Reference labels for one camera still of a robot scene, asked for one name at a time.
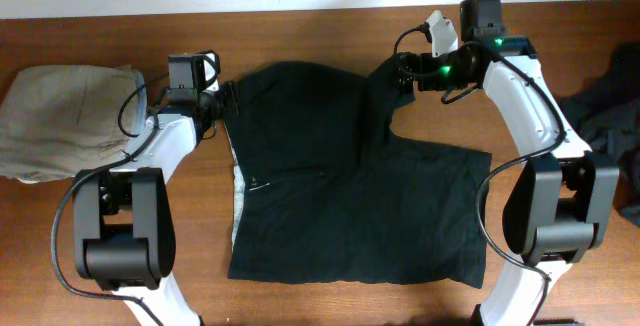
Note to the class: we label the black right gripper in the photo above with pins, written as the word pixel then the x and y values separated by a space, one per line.
pixel 404 71

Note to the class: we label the black shorts with patterned waistband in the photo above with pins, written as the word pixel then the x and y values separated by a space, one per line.
pixel 330 193

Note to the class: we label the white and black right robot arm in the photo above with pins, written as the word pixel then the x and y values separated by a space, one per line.
pixel 560 205

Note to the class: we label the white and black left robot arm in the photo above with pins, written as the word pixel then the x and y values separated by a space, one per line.
pixel 124 237

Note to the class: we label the dark clothes pile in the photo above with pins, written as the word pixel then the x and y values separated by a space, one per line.
pixel 606 115

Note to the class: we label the folded beige shorts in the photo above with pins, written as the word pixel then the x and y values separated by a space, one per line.
pixel 59 119

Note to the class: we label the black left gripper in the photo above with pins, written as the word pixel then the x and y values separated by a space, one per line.
pixel 228 98

